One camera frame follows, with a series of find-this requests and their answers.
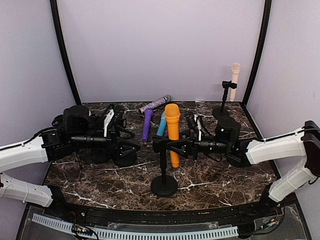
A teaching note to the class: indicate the orange microphone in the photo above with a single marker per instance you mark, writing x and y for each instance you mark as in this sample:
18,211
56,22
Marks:
172,116

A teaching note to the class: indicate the black stand holding blue microphone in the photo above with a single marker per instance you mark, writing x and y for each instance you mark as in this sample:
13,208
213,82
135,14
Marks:
123,162

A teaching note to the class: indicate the black stand holding orange microphone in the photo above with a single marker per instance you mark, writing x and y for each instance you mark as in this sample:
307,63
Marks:
163,185

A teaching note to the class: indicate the purple microphone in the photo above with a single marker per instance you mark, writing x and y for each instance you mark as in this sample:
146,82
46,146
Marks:
148,114

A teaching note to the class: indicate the black front table rail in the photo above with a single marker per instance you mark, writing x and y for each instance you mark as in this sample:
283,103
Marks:
242,214

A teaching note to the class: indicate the black left corner frame post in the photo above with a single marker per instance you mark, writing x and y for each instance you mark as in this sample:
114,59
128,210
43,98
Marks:
63,51

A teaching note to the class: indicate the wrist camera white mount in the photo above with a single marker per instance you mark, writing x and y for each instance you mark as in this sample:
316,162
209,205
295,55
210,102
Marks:
194,122
111,117

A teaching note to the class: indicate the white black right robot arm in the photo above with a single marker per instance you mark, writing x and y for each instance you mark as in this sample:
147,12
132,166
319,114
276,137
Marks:
303,142

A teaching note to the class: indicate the white slotted cable duct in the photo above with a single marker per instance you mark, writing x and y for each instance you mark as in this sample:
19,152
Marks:
136,232

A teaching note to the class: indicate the light blue microphone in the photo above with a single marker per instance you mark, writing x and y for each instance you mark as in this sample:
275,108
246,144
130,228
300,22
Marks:
162,125

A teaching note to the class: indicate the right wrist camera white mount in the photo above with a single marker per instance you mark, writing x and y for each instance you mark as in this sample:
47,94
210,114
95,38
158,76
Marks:
194,122

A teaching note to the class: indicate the cream white microphone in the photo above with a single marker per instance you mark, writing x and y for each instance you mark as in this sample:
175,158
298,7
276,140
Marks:
235,70

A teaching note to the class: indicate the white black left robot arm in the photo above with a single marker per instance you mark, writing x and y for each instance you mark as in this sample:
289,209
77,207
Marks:
47,145

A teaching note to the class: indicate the black corner frame post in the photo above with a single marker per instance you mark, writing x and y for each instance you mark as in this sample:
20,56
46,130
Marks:
63,51
258,52

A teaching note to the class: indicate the black stand holding purple microphone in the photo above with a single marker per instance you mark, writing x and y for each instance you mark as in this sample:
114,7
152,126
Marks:
99,156

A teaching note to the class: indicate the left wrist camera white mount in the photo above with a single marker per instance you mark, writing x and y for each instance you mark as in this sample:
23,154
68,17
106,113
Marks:
111,117

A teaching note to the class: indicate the rhinestone silver-head microphone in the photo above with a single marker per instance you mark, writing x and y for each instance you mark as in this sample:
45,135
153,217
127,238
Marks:
156,103

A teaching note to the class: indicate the black right corner frame post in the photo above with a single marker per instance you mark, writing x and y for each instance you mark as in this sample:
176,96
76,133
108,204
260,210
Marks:
258,52

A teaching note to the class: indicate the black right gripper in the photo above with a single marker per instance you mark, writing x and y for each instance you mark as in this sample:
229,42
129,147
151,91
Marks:
193,142

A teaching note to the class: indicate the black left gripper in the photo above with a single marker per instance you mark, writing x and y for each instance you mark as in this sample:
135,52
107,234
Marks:
109,145

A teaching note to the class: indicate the black stand holding white microphone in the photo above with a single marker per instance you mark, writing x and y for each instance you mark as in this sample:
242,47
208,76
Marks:
221,111

